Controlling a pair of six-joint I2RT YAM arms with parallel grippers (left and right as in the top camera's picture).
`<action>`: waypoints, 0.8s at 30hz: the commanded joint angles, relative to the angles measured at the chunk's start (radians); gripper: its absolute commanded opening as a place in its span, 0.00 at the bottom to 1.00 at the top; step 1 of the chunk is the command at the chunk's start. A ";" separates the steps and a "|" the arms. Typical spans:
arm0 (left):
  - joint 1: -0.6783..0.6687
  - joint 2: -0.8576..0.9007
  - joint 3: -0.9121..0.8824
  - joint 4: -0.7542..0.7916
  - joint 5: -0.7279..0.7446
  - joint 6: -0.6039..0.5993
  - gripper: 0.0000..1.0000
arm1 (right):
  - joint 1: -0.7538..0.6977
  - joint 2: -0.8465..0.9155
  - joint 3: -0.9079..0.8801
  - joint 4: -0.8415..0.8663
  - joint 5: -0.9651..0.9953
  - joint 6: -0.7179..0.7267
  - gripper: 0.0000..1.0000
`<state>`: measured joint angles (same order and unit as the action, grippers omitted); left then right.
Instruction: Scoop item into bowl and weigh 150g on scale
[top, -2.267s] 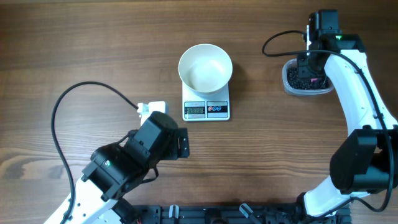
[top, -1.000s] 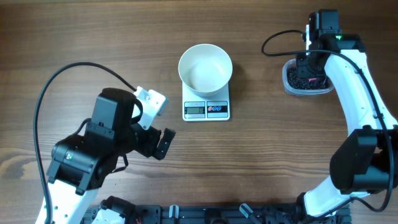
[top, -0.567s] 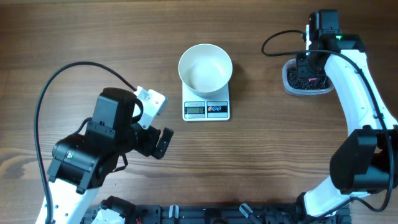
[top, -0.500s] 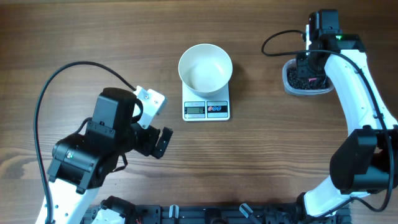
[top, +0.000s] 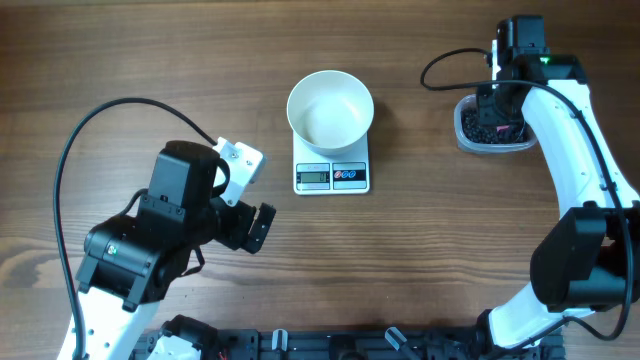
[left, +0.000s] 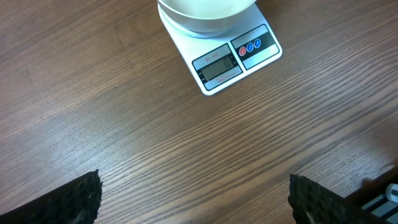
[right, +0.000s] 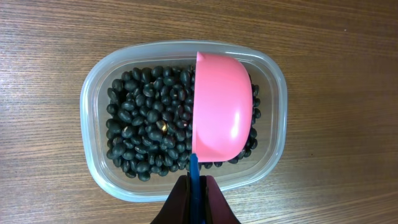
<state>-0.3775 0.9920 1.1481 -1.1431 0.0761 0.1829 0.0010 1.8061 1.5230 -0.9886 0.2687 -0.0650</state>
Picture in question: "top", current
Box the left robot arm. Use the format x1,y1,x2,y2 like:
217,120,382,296
59,138,276,359

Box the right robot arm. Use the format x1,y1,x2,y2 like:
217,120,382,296
477,15,639,350

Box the white digital kitchen scale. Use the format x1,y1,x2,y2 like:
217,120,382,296
293,135,371,196

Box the white bowl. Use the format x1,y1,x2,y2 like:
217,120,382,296
286,70,375,155

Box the black beans in container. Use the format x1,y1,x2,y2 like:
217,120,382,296
461,108,529,144

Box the clear plastic container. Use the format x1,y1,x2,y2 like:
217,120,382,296
454,94,537,154

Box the left black cable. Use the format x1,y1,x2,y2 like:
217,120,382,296
52,97,219,360

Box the black cable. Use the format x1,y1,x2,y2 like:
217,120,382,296
419,47,636,351
52,97,219,360

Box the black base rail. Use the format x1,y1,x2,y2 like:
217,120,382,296
126,315,566,360

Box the right black cable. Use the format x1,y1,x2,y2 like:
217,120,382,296
419,47,636,351

